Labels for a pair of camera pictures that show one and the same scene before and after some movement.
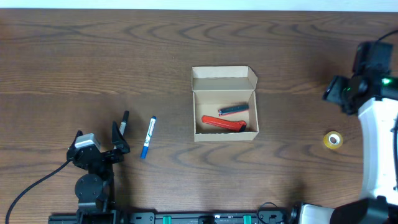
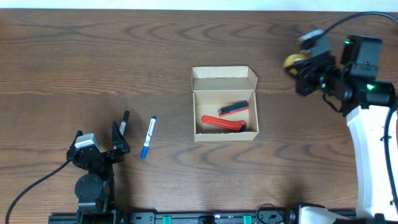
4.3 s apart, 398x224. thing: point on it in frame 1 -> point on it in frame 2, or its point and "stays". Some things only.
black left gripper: [101, 155] stays
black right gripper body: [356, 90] -> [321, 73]
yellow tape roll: [333, 140] -> [290, 58]
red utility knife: [237, 125] stays
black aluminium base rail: [251, 216] stays
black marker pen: [123, 124] stays
